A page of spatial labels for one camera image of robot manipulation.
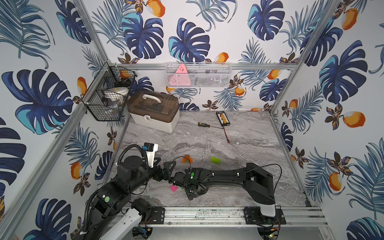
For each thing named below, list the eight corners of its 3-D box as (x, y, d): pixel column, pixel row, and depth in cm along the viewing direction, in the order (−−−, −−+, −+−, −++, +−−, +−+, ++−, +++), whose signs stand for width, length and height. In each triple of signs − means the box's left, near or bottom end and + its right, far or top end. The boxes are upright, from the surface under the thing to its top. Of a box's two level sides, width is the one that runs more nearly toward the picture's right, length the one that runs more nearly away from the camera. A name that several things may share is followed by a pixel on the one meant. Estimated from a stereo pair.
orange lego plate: (182, 163, 95) (182, 160, 93) (182, 157, 98) (182, 155, 95) (193, 163, 95) (193, 160, 93) (193, 157, 98) (193, 155, 95)
